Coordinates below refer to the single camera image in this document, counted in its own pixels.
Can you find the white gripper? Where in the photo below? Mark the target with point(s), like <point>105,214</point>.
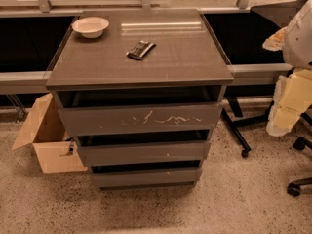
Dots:
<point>299,44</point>

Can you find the grey bottom drawer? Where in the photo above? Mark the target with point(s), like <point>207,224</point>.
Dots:
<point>147,178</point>

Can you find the grey drawer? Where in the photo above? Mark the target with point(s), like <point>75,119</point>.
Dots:
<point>147,178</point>
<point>113,120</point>
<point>105,155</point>

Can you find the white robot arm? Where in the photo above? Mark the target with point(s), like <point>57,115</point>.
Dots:
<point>297,46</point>

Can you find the grey top drawer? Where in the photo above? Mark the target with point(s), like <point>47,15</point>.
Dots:
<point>113,120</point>

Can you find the grey drawer cabinet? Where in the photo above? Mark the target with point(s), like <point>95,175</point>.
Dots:
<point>185,67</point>

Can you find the grey middle drawer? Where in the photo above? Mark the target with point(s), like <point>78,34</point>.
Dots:
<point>105,155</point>

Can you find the open cardboard box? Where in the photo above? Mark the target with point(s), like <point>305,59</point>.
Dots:
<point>43,129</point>

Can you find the black rolling stand table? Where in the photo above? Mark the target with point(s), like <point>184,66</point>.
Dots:
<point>234,124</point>

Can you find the white bowl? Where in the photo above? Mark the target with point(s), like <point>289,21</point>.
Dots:
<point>90,27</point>

